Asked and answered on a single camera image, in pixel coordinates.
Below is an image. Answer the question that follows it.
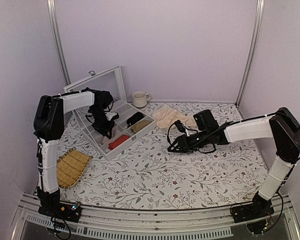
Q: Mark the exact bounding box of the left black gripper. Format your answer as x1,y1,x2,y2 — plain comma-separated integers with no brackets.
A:
91,106,116,138

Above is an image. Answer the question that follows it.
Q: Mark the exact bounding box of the white divided organizer box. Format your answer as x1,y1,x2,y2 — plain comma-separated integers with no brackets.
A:
72,100,156,161

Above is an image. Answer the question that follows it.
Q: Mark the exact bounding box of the left aluminium corner post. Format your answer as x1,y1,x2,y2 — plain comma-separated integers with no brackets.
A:
46,0,71,85

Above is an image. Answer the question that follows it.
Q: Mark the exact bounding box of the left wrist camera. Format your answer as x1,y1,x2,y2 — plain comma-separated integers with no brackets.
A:
105,112,120,121

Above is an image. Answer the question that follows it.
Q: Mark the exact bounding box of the white ceramic mug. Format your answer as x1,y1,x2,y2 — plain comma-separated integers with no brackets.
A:
132,91,151,108

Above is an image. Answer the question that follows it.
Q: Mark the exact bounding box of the white framed glass lid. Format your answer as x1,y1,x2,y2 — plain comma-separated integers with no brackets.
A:
63,65,127,103

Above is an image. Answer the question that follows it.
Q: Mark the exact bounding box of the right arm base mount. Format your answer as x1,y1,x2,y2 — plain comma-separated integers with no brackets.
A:
229,193,275,223

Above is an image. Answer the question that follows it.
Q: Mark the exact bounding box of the aluminium front rail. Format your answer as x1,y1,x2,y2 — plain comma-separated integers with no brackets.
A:
10,194,300,240

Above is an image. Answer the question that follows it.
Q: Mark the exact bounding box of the olive rolled garment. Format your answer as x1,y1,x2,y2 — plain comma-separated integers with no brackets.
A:
130,120,151,134

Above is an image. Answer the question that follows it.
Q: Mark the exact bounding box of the black rolled garment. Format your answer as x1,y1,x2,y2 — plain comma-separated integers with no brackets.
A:
126,111,144,127

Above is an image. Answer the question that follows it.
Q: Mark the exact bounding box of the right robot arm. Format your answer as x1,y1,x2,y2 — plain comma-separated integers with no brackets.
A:
167,107,300,218

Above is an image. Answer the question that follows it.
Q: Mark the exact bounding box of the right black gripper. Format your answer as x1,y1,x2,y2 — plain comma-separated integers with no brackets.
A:
168,129,211,154

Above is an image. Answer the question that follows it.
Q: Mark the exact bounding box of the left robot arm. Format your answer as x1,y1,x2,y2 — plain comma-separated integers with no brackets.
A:
33,87,115,196

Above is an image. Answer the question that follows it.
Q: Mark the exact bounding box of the floral patterned table mat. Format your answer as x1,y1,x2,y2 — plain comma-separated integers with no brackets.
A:
38,101,275,210

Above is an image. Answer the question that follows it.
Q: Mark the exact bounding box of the red rolled garment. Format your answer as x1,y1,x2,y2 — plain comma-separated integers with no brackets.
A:
108,134,130,151

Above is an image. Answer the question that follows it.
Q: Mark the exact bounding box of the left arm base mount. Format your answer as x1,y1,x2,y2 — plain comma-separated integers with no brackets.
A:
38,194,82,223

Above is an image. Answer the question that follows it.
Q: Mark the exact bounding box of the right aluminium corner post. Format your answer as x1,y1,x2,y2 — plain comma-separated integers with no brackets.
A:
235,0,265,108

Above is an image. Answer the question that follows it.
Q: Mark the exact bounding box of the cream beige underwear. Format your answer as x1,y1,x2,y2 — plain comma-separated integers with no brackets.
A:
151,104,197,129

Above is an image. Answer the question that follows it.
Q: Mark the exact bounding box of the aluminium corner post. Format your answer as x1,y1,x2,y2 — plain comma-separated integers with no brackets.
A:
46,0,71,85
235,0,265,108

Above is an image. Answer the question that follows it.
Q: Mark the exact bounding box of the woven bamboo tray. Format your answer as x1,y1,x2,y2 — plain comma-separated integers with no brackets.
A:
56,147,93,189

